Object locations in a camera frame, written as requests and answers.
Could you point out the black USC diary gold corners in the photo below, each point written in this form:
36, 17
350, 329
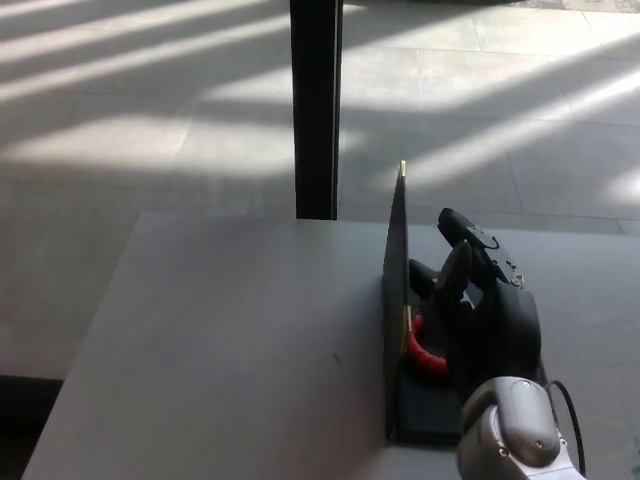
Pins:
397, 280

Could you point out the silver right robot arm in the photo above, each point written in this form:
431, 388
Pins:
515, 430

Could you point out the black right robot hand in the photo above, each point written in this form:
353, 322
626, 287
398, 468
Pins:
500, 330

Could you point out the black vertical post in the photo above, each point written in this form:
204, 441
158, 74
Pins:
315, 110

